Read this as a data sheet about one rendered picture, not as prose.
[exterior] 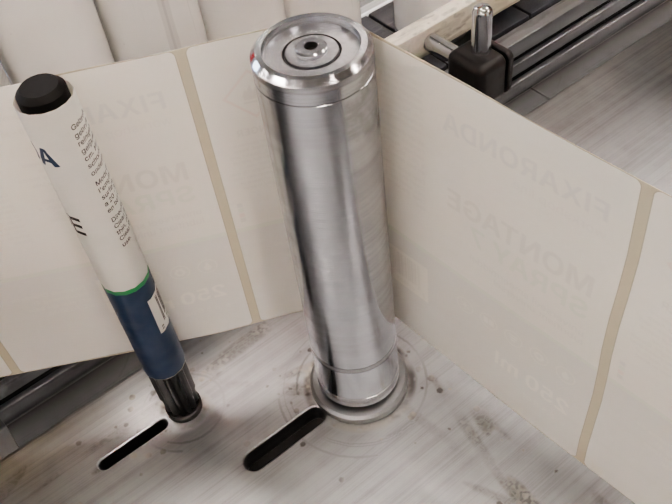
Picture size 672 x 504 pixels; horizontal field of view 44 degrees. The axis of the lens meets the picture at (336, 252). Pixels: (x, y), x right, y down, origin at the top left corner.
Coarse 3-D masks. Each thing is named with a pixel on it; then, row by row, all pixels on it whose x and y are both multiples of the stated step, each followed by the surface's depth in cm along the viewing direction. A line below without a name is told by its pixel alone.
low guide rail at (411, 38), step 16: (464, 0) 53; (480, 0) 53; (496, 0) 54; (512, 0) 55; (432, 16) 52; (448, 16) 52; (464, 16) 53; (400, 32) 51; (416, 32) 51; (432, 32) 52; (448, 32) 53; (464, 32) 54; (416, 48) 52
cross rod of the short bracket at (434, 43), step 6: (432, 36) 51; (438, 36) 51; (426, 42) 51; (432, 42) 51; (438, 42) 51; (444, 42) 51; (450, 42) 51; (426, 48) 52; (432, 48) 51; (438, 48) 51; (444, 48) 51; (450, 48) 50; (438, 54) 51; (444, 54) 51; (444, 60) 51
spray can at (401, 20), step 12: (396, 0) 55; (408, 0) 54; (420, 0) 53; (432, 0) 53; (444, 0) 53; (396, 12) 56; (408, 12) 54; (420, 12) 54; (396, 24) 56; (408, 24) 55
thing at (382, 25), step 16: (528, 0) 58; (544, 0) 58; (560, 0) 58; (384, 16) 59; (496, 16) 57; (512, 16) 57; (528, 16) 57; (384, 32) 57; (496, 32) 56; (432, 64) 54
